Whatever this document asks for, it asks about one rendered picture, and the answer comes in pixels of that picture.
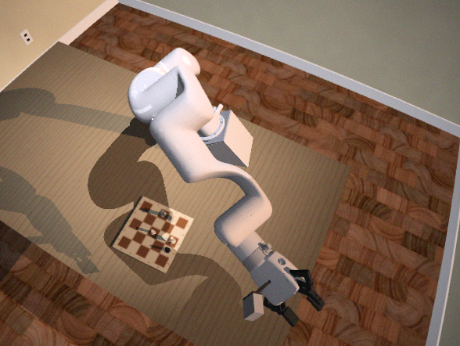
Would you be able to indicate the checkered chessboard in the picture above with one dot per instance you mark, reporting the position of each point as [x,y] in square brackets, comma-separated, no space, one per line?
[136,240]

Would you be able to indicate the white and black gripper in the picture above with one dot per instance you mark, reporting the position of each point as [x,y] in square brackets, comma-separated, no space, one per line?
[285,282]

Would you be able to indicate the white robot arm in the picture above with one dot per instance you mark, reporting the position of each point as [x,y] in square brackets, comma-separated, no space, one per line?
[181,119]

